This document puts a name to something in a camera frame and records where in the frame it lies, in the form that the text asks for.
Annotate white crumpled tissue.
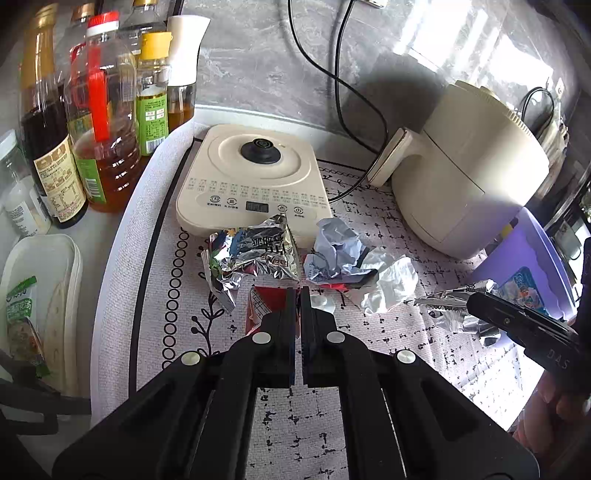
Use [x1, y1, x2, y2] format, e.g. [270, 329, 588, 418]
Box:
[359, 247, 419, 316]

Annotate red cap oil bottle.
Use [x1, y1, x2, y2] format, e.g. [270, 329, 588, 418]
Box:
[65, 14, 141, 214]

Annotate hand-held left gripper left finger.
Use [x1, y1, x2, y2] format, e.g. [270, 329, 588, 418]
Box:
[53, 286, 301, 480]

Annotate green packet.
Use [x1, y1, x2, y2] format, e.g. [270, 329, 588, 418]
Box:
[6, 276, 51, 376]

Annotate purple plastic bucket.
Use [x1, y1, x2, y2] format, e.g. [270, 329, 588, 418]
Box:
[468, 208, 578, 321]

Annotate clear bottle white cap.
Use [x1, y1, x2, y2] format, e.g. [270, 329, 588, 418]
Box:
[0, 130, 52, 238]

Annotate yellow cap green label bottle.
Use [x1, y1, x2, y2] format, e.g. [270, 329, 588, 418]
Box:
[136, 32, 172, 158]

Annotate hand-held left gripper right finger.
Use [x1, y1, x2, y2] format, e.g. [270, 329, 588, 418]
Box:
[300, 286, 541, 480]

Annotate cream kettle base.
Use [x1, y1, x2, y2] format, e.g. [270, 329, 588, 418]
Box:
[175, 124, 331, 247]

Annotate gold cap clear bottle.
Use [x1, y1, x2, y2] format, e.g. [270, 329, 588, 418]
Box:
[69, 2, 97, 26]
[122, 0, 168, 51]

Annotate white top oil sprayer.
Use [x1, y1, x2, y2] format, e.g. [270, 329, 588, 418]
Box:
[166, 15, 212, 134]

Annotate black power cable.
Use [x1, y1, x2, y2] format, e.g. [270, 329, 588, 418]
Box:
[288, 0, 389, 155]
[329, 0, 389, 204]

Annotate white plastic container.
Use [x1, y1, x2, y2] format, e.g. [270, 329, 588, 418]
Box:
[0, 234, 84, 398]

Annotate long silver foil wrapper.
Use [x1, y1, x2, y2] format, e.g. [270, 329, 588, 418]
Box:
[413, 284, 503, 348]

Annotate black looped cable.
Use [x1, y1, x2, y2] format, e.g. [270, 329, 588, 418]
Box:
[521, 87, 556, 139]

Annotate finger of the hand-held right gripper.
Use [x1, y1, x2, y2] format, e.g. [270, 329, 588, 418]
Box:
[466, 292, 571, 356]

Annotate person's right hand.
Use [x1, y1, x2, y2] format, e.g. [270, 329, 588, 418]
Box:
[512, 369, 591, 457]

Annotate patterned white table mat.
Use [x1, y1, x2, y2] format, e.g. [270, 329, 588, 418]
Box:
[90, 122, 555, 480]

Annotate printed foil wrapper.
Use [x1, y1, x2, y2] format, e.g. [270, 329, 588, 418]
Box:
[201, 215, 302, 315]

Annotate red packet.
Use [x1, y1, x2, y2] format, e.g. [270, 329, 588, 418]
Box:
[245, 285, 306, 335]

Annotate dark soy sauce bottle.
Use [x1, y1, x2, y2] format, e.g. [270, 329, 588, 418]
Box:
[18, 4, 89, 229]

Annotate bluish crumpled paper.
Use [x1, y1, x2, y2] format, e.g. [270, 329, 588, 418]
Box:
[302, 217, 380, 288]

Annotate white air fryer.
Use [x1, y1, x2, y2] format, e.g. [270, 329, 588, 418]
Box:
[367, 79, 552, 259]

